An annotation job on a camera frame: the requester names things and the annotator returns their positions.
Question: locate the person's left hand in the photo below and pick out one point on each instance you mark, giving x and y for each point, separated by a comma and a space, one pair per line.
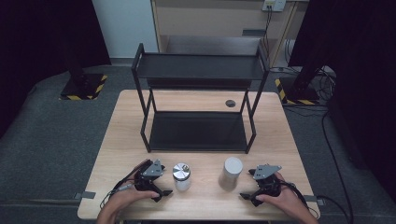
130, 199

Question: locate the glass jar with white lid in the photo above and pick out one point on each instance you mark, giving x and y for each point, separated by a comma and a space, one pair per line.
231, 174

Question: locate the round black table grommet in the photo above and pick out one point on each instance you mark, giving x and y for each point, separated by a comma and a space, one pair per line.
230, 103

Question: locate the glass jar with silver lid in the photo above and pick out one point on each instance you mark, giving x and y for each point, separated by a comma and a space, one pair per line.
181, 177

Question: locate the dark curtain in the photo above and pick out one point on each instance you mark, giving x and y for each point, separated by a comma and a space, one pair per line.
364, 62
37, 37

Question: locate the light wooden cabinet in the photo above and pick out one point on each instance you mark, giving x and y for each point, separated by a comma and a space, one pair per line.
202, 18

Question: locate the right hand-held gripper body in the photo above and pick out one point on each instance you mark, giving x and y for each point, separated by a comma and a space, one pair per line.
264, 172

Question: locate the grey table edge clamp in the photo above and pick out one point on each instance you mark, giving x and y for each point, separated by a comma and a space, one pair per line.
84, 195
313, 199

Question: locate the black two-tier metal rack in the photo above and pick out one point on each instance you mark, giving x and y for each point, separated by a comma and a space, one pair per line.
199, 67

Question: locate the white wall power outlet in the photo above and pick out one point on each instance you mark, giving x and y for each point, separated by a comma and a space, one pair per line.
274, 4

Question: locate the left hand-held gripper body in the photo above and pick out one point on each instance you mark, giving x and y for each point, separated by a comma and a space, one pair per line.
152, 170

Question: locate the black stand with striped base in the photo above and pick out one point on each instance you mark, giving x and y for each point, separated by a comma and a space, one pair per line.
299, 91
82, 87

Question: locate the person's right hand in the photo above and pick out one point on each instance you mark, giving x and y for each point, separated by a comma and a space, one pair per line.
289, 202

